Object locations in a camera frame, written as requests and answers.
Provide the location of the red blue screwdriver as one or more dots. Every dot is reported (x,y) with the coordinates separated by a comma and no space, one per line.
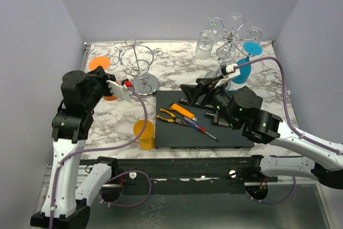
(195,125)

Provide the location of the yellow plastic cup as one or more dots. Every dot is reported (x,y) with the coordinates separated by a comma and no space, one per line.
(146,139)

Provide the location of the aluminium frame rail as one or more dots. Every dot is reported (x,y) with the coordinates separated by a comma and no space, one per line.
(84,170)

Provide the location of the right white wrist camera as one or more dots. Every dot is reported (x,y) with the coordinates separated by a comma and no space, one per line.
(228,72)

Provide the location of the clear tumbler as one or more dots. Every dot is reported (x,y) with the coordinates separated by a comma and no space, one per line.
(255,34)

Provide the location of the yellow handled pliers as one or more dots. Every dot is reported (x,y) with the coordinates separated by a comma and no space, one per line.
(173,119)

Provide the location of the small clear wine glass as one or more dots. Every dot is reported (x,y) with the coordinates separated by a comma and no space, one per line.
(225,53)

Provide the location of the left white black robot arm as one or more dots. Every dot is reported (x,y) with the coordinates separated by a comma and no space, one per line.
(68,205)

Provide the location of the orange plastic goblet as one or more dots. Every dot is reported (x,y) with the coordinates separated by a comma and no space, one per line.
(104,62)

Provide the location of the tall chrome wine glass rack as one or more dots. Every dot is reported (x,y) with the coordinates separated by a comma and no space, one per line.
(234,50)

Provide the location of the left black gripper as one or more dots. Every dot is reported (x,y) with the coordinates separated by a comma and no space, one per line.
(99,74)

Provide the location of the dark grey tray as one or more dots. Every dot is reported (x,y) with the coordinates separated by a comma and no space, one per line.
(176,136)

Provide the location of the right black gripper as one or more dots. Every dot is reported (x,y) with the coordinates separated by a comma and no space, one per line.
(192,92)

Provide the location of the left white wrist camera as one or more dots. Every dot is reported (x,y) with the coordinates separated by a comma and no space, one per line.
(120,91)

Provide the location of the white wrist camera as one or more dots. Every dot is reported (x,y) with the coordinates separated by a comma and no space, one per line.
(228,72)
(120,91)

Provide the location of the long black metal bracket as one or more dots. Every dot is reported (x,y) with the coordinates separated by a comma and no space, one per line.
(213,114)

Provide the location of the small chrome wire rack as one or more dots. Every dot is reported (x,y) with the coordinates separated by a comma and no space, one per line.
(135,60)

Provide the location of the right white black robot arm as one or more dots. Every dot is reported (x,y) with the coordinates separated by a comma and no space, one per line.
(316,158)

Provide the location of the yellow utility knife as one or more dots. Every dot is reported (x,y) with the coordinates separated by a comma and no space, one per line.
(179,109)

